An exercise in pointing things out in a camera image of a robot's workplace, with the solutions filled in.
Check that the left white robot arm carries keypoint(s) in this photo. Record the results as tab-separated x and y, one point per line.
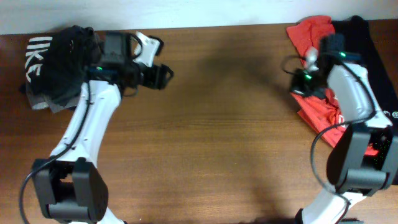
68	185

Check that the black garment at right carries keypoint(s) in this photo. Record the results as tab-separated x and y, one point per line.
358	40

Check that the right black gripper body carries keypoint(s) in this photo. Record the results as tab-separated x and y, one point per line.
306	83

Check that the red polo shirt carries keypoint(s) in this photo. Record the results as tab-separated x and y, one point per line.
322	113

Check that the grey folded shirt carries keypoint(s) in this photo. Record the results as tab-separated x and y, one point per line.
41	102

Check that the black Nike shirt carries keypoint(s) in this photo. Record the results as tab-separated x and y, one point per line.
54	65

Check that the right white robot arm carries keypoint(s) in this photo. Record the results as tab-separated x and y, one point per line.
364	160

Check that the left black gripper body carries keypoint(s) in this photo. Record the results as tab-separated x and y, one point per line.
143	73

